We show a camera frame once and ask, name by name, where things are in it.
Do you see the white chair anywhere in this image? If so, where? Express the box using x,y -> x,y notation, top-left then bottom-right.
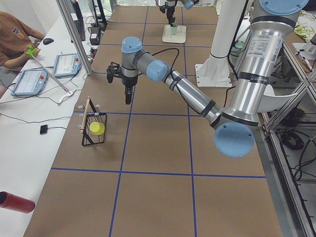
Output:
257,84 -> 298,113

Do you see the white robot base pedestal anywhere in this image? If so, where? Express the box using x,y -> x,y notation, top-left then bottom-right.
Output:
195,0 -> 247,87

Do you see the black wire cup rack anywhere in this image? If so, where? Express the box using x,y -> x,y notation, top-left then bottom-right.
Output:
79,96 -> 108,147

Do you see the blue teach pendant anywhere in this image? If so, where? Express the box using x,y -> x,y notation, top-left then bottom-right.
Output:
11,70 -> 48,97
53,53 -> 82,78

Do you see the near blue teach pendant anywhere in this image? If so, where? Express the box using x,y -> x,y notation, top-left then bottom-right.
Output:
11,70 -> 48,97

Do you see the yellow cup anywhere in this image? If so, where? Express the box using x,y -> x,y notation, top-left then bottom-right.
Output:
89,121 -> 105,136

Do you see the green-handled reach stick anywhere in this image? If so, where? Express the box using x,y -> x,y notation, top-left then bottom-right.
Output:
26,45 -> 74,97

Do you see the pale green cup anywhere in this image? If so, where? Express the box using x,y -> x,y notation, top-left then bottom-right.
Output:
170,24 -> 178,36

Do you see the black computer mouse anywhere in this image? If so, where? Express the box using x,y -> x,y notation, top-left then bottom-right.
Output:
42,38 -> 54,45

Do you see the small black square device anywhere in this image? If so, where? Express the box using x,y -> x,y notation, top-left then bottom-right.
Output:
39,124 -> 48,135

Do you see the cream tray with bear drawing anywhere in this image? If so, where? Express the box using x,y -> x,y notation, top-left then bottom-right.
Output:
162,25 -> 187,44

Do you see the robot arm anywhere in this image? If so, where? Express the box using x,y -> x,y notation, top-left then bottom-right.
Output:
159,0 -> 199,26
119,0 -> 307,158

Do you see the wooden rack handle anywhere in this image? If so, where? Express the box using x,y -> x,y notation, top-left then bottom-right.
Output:
80,96 -> 91,134

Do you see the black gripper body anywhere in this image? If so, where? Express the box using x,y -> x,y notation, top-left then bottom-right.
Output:
121,74 -> 138,95
165,5 -> 175,19

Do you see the red bottle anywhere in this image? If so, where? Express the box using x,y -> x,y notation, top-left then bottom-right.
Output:
0,191 -> 35,213

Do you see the person in brown shirt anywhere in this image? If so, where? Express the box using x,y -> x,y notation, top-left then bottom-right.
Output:
0,12 -> 45,69

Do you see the far blue teach pendant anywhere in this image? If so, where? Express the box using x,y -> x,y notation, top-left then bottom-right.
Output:
53,53 -> 82,78

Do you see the black power adapter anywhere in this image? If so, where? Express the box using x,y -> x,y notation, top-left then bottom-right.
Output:
89,27 -> 101,45

